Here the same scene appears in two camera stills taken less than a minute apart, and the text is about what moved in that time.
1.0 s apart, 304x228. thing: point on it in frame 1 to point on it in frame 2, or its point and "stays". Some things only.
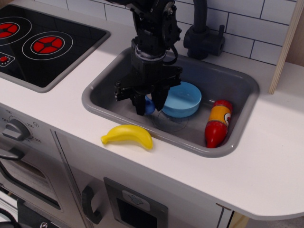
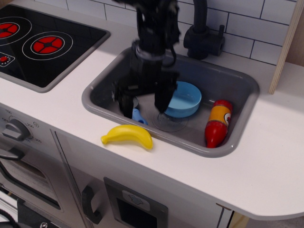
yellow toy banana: x=127 y=132 stays
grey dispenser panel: x=131 y=209 stays
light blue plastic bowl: x=182 y=100 stays
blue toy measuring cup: x=150 y=105 to x=136 y=115
